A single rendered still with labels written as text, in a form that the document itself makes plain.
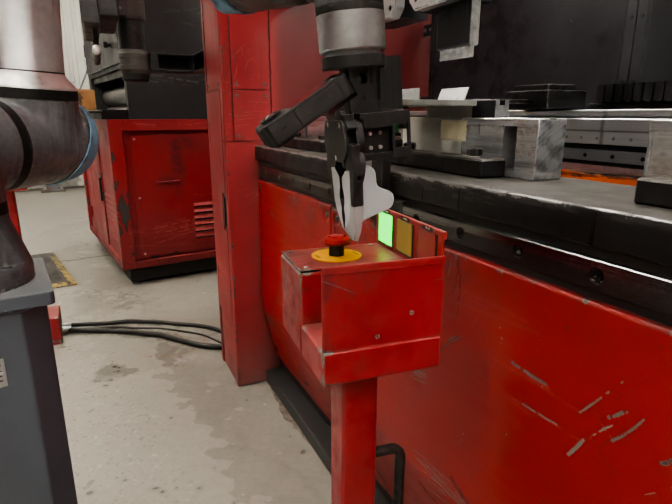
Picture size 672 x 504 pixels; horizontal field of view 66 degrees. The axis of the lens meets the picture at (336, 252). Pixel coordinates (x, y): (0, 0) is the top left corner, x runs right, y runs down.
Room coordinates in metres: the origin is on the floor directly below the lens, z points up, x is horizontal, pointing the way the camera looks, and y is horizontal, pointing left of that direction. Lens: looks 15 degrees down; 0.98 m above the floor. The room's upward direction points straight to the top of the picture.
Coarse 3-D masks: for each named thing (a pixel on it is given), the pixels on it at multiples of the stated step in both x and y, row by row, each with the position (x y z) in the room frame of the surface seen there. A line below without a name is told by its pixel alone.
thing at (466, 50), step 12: (480, 0) 1.00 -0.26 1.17; (444, 12) 1.07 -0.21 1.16; (456, 12) 1.03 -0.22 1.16; (468, 12) 1.00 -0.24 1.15; (444, 24) 1.07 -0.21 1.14; (456, 24) 1.03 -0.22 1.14; (468, 24) 1.00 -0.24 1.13; (444, 36) 1.06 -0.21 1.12; (456, 36) 1.03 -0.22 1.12; (468, 36) 1.00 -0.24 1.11; (444, 48) 1.07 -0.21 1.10; (456, 48) 1.04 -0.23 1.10; (468, 48) 1.01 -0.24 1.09; (444, 60) 1.08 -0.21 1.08
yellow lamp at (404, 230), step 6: (402, 222) 0.70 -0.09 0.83; (402, 228) 0.70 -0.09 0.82; (408, 228) 0.68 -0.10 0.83; (402, 234) 0.70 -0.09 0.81; (408, 234) 0.68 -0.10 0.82; (396, 240) 0.71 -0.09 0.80; (402, 240) 0.70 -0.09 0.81; (408, 240) 0.68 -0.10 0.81; (396, 246) 0.71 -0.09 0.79; (402, 246) 0.70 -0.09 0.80; (408, 246) 0.68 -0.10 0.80; (402, 252) 0.70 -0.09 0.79; (408, 252) 0.68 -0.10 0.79
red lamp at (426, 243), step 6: (420, 228) 0.65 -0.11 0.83; (420, 234) 0.65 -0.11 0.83; (426, 234) 0.64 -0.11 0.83; (432, 234) 0.62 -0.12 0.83; (420, 240) 0.65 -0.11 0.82; (426, 240) 0.63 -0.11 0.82; (432, 240) 0.62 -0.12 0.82; (420, 246) 0.65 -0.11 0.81; (426, 246) 0.63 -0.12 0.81; (432, 246) 0.62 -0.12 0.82; (420, 252) 0.65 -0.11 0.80; (426, 252) 0.63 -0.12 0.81; (432, 252) 0.62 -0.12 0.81
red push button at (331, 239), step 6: (330, 234) 0.72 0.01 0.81; (336, 234) 0.72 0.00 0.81; (342, 234) 0.72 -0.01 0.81; (324, 240) 0.70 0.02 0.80; (330, 240) 0.70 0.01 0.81; (336, 240) 0.69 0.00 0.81; (342, 240) 0.70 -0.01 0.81; (348, 240) 0.70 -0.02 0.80; (330, 246) 0.70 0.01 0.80; (336, 246) 0.69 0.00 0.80; (342, 246) 0.70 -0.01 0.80; (330, 252) 0.70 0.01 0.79; (336, 252) 0.70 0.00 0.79; (342, 252) 0.70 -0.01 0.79
